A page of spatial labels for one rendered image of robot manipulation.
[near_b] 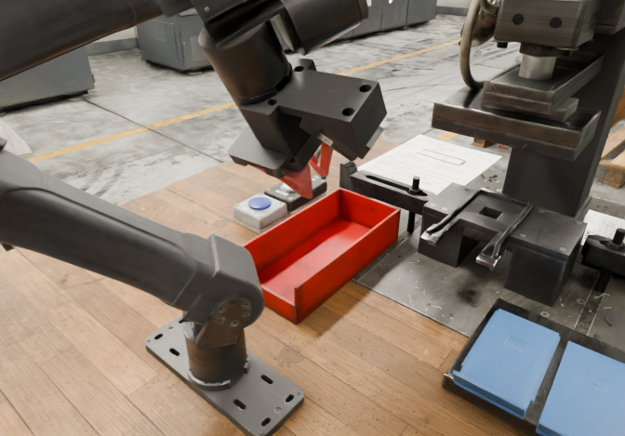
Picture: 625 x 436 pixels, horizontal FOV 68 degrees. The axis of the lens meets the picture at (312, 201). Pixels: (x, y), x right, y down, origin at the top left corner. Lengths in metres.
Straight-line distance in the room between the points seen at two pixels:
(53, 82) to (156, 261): 4.60
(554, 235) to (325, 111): 0.43
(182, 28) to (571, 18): 5.13
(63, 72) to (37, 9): 4.66
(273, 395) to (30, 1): 0.41
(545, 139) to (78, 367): 0.60
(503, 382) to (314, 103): 0.35
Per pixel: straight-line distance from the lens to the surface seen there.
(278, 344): 0.59
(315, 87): 0.38
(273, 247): 0.70
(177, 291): 0.45
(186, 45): 5.59
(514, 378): 0.56
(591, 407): 0.57
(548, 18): 0.59
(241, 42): 0.36
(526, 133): 0.62
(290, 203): 0.82
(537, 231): 0.70
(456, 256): 0.72
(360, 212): 0.79
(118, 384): 0.59
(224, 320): 0.46
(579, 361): 0.61
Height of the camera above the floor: 1.32
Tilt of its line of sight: 29 degrees down
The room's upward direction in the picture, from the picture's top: straight up
